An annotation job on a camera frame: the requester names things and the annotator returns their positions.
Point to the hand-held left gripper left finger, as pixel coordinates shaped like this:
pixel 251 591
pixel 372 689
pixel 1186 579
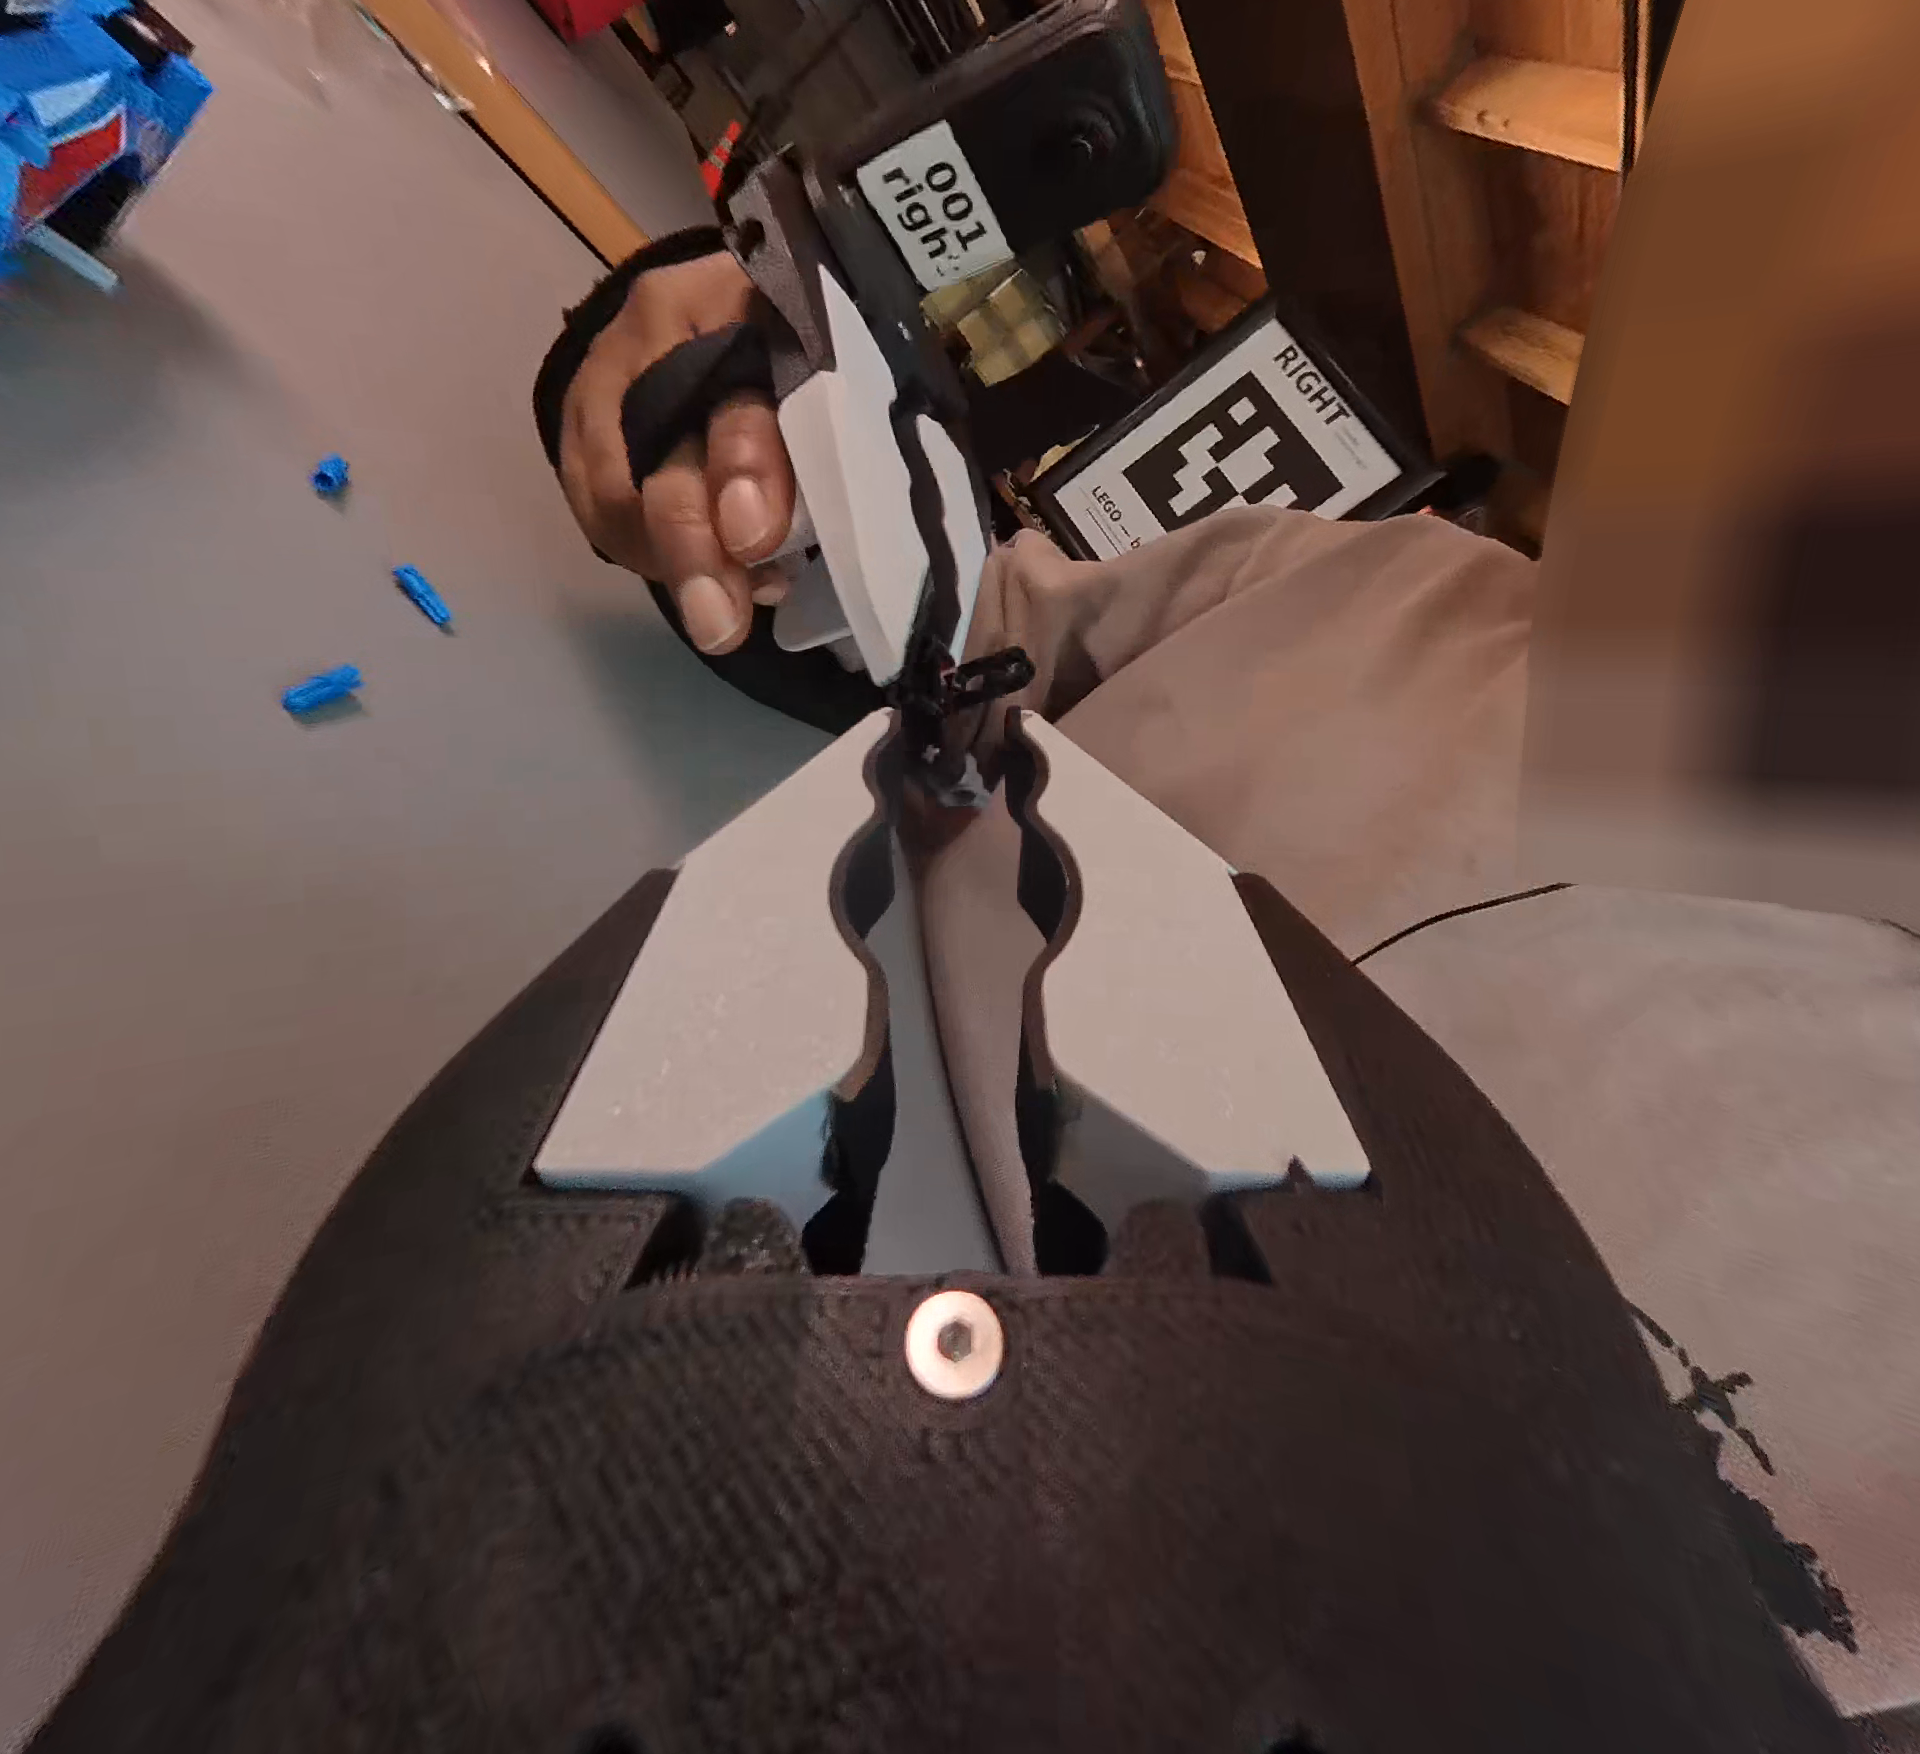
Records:
pixel 705 1034

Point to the person's right hand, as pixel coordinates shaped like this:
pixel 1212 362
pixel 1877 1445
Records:
pixel 660 329

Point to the black thin frame piece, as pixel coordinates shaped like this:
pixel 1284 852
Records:
pixel 982 675

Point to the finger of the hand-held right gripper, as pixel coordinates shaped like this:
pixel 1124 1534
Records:
pixel 862 494
pixel 961 525

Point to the small blue connector pin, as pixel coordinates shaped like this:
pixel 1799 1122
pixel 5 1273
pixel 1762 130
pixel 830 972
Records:
pixel 330 477
pixel 423 596
pixel 323 693

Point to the orange traffic cone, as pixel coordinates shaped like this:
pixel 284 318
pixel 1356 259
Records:
pixel 720 149

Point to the toy race car model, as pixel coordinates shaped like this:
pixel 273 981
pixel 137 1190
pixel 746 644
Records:
pixel 90 105

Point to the black framed marker sign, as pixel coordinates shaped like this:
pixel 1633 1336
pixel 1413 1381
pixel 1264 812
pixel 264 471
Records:
pixel 1231 448

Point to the grey desk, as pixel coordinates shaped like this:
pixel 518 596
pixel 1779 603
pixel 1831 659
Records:
pixel 300 885

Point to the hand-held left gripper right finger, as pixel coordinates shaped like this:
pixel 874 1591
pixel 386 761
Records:
pixel 1200 1034

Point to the wooden shelf unit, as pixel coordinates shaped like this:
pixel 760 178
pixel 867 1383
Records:
pixel 1350 58

